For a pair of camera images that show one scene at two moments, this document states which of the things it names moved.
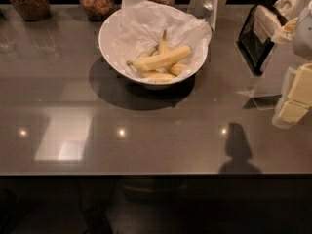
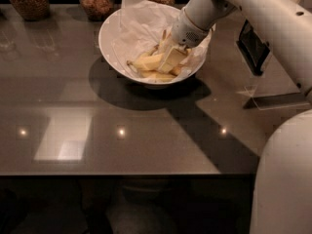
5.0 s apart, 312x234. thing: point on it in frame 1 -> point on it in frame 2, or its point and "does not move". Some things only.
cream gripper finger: [293, 111] -> [167, 45]
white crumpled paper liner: [140, 26] does not move
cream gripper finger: [301, 88] -> [173, 58]
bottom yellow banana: [157, 77] does not move
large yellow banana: [162, 59] does not move
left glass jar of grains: [30, 1] does not move
